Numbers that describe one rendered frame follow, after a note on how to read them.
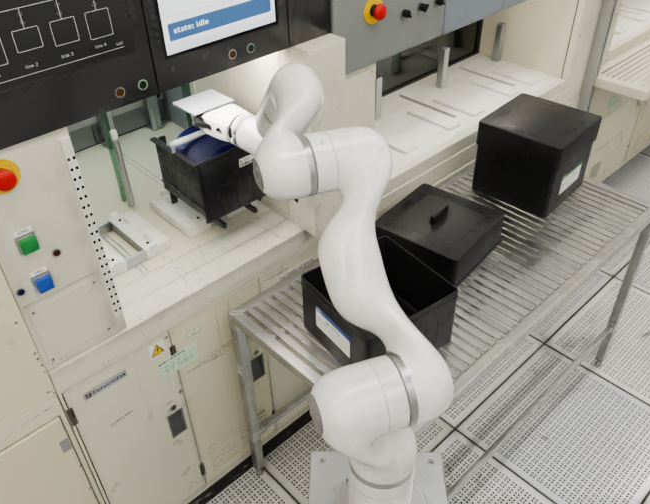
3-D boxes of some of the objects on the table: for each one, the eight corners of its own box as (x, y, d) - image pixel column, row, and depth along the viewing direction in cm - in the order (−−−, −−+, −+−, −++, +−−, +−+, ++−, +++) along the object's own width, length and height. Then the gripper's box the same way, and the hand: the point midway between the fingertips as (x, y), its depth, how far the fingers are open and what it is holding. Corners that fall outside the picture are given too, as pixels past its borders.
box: (545, 220, 199) (562, 149, 183) (467, 188, 215) (477, 121, 199) (585, 183, 215) (603, 116, 200) (510, 156, 231) (522, 91, 215)
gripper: (270, 105, 152) (225, 83, 163) (214, 127, 144) (170, 103, 154) (272, 133, 157) (228, 110, 168) (218, 156, 148) (175, 131, 159)
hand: (205, 109), depth 160 cm, fingers closed on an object, 3 cm apart
